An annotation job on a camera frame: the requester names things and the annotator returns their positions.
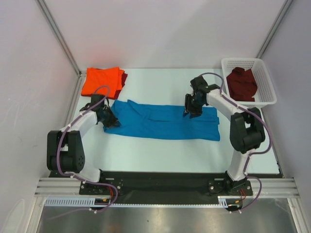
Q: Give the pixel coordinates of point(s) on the crumpled dark red t shirt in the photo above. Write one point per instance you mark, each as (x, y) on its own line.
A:
(242, 85)

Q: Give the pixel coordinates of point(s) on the left aluminium frame post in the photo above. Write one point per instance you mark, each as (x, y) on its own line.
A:
(47, 14)

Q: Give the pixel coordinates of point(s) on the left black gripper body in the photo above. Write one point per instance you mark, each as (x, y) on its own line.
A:
(109, 119)

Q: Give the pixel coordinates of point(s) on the aluminium frame post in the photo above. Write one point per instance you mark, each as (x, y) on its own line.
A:
(47, 14)
(285, 9)

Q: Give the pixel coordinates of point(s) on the right aluminium frame post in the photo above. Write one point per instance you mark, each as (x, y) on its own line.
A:
(285, 9)

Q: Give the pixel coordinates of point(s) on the blue t shirt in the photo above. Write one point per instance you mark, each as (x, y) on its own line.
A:
(163, 122)

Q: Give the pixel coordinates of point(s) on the folded dark red t shirt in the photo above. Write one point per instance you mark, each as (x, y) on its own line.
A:
(117, 93)

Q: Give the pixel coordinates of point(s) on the aluminium front rail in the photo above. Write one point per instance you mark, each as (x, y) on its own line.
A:
(68, 187)

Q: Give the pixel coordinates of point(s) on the white slotted cable duct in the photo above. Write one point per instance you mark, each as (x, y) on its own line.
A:
(100, 203)

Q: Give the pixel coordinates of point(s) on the white plastic basket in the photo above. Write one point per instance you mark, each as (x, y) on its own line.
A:
(265, 94)

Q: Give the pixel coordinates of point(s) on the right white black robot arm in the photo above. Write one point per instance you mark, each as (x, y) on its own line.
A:
(246, 131)

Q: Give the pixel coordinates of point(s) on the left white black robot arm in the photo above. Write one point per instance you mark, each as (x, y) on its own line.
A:
(65, 151)

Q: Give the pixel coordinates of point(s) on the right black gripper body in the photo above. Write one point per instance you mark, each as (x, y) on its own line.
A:
(192, 106)

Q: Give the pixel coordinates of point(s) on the folded orange t shirt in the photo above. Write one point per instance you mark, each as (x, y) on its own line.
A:
(95, 78)

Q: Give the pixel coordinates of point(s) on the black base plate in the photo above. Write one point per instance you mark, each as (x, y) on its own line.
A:
(171, 188)

